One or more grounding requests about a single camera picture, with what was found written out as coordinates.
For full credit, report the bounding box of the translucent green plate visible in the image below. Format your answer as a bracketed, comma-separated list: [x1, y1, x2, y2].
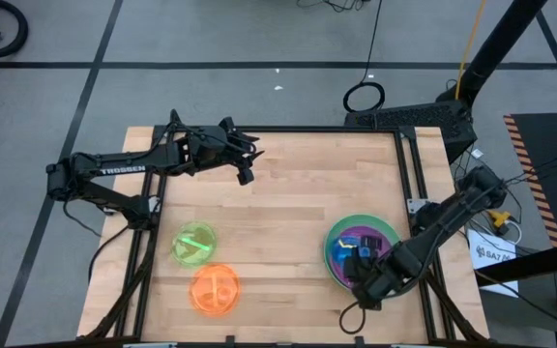
[171, 220, 219, 268]

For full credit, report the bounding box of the black metal bar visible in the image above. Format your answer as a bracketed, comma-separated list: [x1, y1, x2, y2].
[474, 239, 557, 287]

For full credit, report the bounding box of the black vertical pole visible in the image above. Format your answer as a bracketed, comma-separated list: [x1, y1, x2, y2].
[435, 0, 549, 110]

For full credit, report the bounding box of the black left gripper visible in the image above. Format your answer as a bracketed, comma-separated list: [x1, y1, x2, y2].
[187, 124, 265, 187]

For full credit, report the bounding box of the black cable bundle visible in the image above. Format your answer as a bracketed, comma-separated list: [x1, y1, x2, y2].
[297, 0, 371, 14]

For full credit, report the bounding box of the white paper sign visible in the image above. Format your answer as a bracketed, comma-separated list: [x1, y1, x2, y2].
[466, 229, 521, 299]

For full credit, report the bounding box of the translucent blue plate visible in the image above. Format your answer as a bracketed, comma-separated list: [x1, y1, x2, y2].
[330, 235, 363, 266]

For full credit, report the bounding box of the translucent orange plate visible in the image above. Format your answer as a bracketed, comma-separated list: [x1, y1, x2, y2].
[189, 263, 242, 318]

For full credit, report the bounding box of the yellow plug connector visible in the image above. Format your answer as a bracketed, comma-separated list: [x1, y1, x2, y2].
[488, 210, 512, 228]

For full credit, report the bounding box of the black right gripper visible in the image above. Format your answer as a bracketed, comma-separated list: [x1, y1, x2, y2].
[343, 235, 413, 309]

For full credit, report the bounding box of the purple plastic plate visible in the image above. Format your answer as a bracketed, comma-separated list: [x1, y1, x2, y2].
[327, 224, 396, 291]

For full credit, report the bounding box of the large light green plate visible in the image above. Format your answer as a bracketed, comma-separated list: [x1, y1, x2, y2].
[322, 214, 403, 297]

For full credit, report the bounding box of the black hazard-striped mat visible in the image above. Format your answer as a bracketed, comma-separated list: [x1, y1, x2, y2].
[503, 112, 557, 286]

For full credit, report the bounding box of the black coiled cable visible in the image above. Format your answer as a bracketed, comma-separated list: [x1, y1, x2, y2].
[342, 0, 387, 114]

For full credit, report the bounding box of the yellow cable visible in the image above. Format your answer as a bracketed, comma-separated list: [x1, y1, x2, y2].
[454, 0, 488, 102]

